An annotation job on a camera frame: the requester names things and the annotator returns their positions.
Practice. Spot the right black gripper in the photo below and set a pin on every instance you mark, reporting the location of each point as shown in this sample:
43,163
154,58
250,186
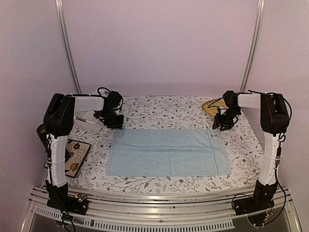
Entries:
217,119

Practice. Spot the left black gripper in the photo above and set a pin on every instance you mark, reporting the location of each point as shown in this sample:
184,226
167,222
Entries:
119,124

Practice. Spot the dark red towel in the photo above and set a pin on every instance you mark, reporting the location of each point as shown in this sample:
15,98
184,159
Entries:
97,114

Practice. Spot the white perforated plastic basket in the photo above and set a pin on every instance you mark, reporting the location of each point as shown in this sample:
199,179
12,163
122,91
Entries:
89,120

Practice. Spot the light blue towel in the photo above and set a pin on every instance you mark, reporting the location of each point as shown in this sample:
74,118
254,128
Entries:
167,153

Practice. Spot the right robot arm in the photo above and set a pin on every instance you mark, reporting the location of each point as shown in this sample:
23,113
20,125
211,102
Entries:
274,121

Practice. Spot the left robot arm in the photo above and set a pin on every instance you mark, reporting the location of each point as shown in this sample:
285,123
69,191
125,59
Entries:
58,123

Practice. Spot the woven bamboo tray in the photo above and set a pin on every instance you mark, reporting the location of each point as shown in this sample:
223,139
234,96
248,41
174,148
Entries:
212,107

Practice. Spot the floral square ceramic plate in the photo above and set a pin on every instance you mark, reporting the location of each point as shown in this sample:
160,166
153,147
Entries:
76,152

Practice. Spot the black cylindrical cup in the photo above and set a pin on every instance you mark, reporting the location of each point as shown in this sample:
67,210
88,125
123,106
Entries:
42,134

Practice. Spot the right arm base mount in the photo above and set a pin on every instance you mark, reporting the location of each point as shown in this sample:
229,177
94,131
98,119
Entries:
245,204

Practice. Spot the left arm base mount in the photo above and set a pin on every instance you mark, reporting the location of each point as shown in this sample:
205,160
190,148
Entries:
68,204

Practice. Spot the front aluminium rail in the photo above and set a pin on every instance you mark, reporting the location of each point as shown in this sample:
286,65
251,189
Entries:
179,212

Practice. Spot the right aluminium frame post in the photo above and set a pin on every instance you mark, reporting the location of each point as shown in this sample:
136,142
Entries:
254,44

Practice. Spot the aluminium frame post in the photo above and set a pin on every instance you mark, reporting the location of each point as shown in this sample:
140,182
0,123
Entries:
66,44
254,44

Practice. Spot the left aluminium frame post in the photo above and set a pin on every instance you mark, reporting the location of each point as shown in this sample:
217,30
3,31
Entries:
66,44

